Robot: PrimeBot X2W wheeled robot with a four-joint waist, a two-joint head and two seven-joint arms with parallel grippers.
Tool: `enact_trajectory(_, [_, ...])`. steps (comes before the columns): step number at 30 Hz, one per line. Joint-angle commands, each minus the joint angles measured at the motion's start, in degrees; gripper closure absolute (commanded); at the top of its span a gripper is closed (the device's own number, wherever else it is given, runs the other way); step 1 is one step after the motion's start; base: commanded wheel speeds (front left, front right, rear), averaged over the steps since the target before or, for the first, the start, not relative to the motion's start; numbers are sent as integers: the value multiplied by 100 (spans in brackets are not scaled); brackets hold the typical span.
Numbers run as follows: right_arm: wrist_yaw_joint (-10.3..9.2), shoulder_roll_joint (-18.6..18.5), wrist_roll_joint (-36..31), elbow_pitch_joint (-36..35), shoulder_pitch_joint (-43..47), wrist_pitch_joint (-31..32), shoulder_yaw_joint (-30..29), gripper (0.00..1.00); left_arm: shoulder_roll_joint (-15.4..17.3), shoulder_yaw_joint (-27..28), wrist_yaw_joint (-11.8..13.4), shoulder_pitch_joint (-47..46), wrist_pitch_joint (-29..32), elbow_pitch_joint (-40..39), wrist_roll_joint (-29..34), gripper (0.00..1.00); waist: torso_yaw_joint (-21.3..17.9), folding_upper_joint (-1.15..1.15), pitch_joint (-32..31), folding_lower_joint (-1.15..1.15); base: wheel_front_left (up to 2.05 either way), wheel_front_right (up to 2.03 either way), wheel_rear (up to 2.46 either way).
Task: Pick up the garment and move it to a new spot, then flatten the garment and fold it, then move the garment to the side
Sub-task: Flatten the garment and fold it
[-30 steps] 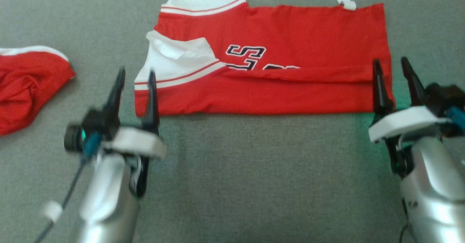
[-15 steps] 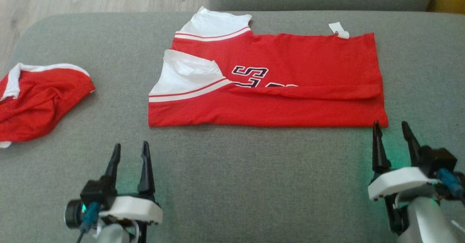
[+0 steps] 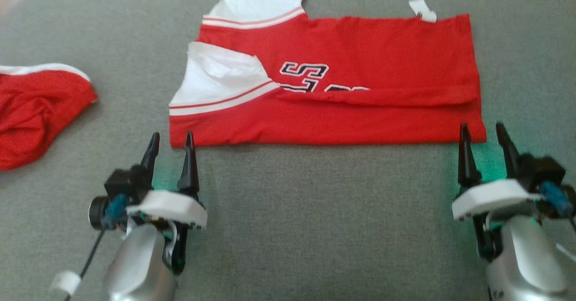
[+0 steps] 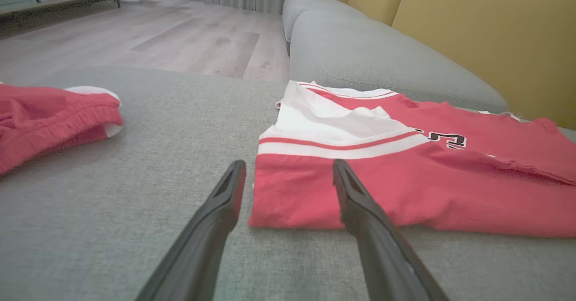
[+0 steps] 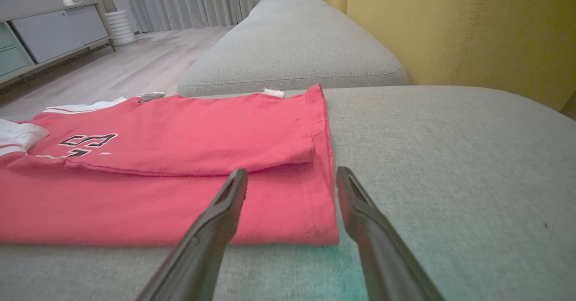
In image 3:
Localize white cable tape wrap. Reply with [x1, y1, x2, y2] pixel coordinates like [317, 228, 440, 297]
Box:
[50, 270, 82, 295]

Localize red basketball shorts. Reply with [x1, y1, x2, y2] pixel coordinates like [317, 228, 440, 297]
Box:
[0, 63, 99, 172]

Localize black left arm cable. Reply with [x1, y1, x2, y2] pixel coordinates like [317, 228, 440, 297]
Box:
[67, 228, 107, 301]

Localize red white basketball jersey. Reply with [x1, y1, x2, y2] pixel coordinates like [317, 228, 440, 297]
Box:
[168, 0, 487, 148]

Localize large grey sofa seat cushion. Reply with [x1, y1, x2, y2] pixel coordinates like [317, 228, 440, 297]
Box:
[0, 0, 576, 301]

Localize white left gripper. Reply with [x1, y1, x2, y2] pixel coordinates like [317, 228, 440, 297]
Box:
[126, 130, 208, 276]

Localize white cable tie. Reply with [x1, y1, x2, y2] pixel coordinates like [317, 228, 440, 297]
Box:
[556, 243, 576, 264]

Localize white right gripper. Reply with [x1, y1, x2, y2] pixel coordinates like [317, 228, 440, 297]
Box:
[452, 122, 541, 264]

